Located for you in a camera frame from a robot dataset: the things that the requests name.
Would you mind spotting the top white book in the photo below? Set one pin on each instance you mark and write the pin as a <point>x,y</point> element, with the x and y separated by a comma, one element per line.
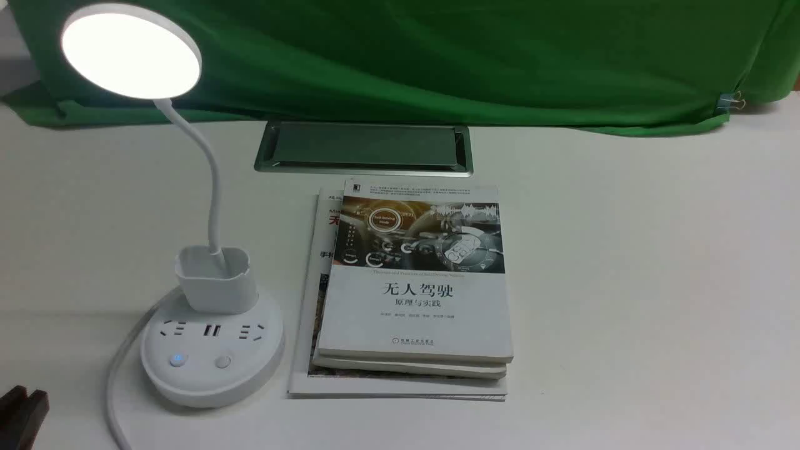
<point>418,274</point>

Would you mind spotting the blue binder clip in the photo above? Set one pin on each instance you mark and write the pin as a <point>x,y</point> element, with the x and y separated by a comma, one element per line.
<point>734,101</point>

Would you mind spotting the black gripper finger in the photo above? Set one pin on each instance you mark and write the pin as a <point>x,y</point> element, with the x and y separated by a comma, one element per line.
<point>22,415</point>

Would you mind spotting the green backdrop cloth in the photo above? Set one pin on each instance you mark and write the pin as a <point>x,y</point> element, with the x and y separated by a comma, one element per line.
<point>625,68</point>

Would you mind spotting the middle white book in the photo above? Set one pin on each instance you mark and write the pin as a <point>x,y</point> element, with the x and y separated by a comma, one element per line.
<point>493,372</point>

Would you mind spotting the bottom large thin book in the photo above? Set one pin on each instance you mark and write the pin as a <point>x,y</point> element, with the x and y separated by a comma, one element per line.
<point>308,380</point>

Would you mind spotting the white desk lamp with socket base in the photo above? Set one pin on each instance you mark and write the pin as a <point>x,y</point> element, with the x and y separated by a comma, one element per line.
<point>218,337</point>

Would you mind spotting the white book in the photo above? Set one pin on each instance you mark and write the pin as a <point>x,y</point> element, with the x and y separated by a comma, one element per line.
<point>493,372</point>
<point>418,274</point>

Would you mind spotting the metal desk cable hatch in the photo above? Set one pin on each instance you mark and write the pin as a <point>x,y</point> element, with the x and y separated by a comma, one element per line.
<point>364,149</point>

